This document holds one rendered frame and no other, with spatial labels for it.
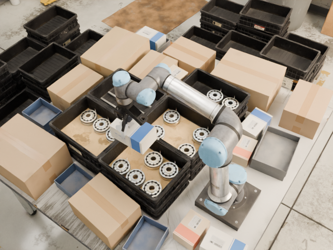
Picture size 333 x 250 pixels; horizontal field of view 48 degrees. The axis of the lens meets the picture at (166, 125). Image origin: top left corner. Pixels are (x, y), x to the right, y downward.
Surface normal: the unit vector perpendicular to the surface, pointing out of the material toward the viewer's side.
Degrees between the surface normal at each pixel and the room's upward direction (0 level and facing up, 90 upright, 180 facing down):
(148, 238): 0
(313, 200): 0
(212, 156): 84
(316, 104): 0
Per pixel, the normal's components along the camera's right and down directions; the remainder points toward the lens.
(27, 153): -0.03, -0.63
